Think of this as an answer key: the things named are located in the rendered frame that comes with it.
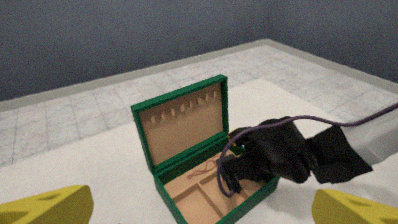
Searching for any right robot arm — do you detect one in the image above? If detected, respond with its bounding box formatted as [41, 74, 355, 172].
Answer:
[221, 102, 398, 194]

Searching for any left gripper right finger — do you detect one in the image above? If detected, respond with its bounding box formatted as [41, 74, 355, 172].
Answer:
[311, 189, 398, 224]

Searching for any green jewelry box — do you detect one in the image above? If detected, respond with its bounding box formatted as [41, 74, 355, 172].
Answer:
[130, 74, 280, 224]

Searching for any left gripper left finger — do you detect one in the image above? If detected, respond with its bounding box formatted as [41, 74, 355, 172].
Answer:
[0, 185, 94, 224]

